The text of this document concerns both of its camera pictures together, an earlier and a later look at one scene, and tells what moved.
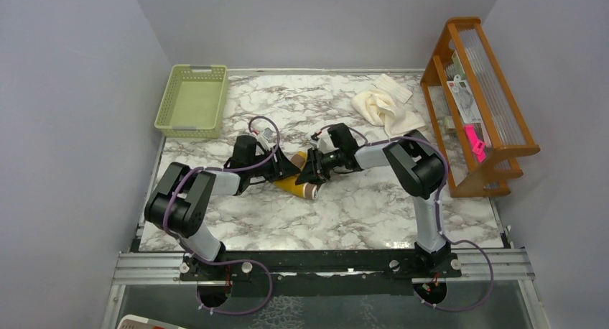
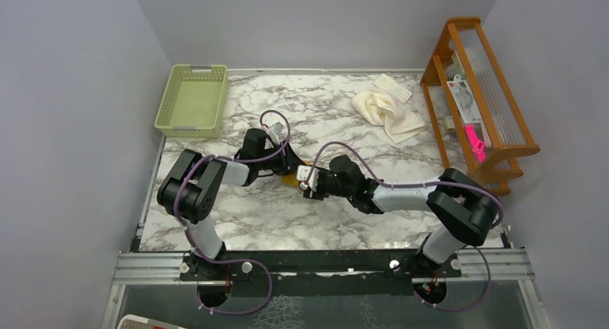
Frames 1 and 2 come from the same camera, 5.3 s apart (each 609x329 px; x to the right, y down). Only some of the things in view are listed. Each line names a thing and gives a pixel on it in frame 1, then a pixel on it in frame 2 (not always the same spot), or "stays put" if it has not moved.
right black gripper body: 331,160 to 327,187
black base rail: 282,274 stays put
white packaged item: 464,100 stays put
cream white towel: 383,104 stays put
